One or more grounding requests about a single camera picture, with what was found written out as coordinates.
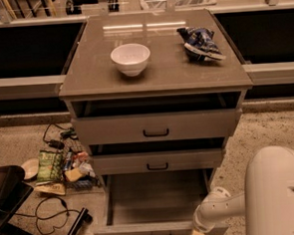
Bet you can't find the grey drawer cabinet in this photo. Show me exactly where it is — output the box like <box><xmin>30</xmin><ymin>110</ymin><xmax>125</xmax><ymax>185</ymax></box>
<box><xmin>53</xmin><ymin>6</ymin><xmax>260</xmax><ymax>195</ymax></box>

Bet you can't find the black power adapter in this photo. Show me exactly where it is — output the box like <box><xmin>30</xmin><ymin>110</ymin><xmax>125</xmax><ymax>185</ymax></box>
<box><xmin>48</xmin><ymin>139</ymin><xmax>65</xmax><ymax>150</ymax></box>

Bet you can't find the wire basket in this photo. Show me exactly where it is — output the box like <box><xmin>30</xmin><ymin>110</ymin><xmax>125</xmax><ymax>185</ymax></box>
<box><xmin>65</xmin><ymin>178</ymin><xmax>98</xmax><ymax>190</ymax></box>

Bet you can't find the grey drawer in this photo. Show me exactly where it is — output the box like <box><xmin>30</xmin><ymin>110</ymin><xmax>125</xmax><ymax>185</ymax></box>
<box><xmin>90</xmin><ymin>166</ymin><xmax>230</xmax><ymax>235</ymax></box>
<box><xmin>92</xmin><ymin>148</ymin><xmax>225</xmax><ymax>175</ymax></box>
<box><xmin>72</xmin><ymin>109</ymin><xmax>241</xmax><ymax>146</ymax></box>

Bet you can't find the white ceramic bowl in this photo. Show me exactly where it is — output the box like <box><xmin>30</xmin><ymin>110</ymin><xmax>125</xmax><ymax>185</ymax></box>
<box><xmin>111</xmin><ymin>44</ymin><xmax>150</xmax><ymax>77</ymax></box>

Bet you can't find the tan snack bag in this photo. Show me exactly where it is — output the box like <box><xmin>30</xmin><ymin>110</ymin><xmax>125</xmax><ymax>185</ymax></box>
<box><xmin>35</xmin><ymin>183</ymin><xmax>66</xmax><ymax>195</ymax></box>

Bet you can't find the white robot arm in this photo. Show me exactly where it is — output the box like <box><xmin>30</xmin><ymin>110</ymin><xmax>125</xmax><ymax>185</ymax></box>
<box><xmin>191</xmin><ymin>145</ymin><xmax>294</xmax><ymax>235</ymax></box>

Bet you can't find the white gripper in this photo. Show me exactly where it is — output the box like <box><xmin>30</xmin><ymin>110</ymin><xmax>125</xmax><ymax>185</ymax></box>
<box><xmin>191</xmin><ymin>187</ymin><xmax>231</xmax><ymax>235</ymax></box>

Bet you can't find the green chip bag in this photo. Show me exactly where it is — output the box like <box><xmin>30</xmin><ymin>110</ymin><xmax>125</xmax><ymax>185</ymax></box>
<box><xmin>36</xmin><ymin>150</ymin><xmax>63</xmax><ymax>184</ymax></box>

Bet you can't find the yellow sponge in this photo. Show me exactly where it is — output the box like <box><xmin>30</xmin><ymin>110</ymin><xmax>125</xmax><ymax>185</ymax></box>
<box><xmin>65</xmin><ymin>167</ymin><xmax>85</xmax><ymax>182</ymax></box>

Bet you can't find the white plate on floor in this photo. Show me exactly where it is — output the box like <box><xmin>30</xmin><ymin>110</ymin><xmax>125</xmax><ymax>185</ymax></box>
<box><xmin>21</xmin><ymin>158</ymin><xmax>39</xmax><ymax>180</ymax></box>

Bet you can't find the black chair base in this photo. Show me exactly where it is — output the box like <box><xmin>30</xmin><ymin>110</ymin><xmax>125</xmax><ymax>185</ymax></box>
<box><xmin>0</xmin><ymin>165</ymin><xmax>93</xmax><ymax>235</ymax></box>

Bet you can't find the black cable on floor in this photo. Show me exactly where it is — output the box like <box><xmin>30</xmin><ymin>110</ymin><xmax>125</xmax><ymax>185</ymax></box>
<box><xmin>12</xmin><ymin>193</ymin><xmax>83</xmax><ymax>235</ymax></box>

